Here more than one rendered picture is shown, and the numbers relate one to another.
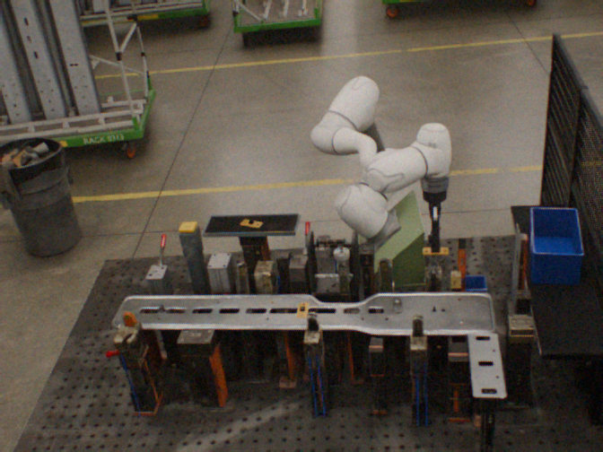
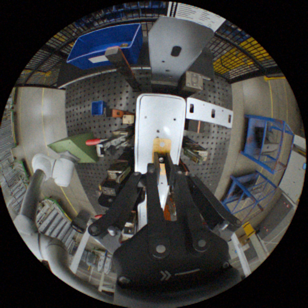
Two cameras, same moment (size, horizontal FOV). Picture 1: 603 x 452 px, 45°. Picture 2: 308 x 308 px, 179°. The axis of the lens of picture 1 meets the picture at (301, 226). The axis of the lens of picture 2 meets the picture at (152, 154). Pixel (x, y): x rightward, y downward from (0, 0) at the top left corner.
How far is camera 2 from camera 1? 237 cm
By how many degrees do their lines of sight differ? 57
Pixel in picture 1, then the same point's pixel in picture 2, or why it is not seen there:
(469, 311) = (161, 111)
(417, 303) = (148, 149)
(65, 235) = (85, 213)
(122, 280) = not seen: hidden behind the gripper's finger
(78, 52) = (48, 217)
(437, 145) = not seen: outside the picture
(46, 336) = not seen: hidden behind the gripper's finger
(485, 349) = (202, 110)
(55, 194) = (80, 220)
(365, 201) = (60, 174)
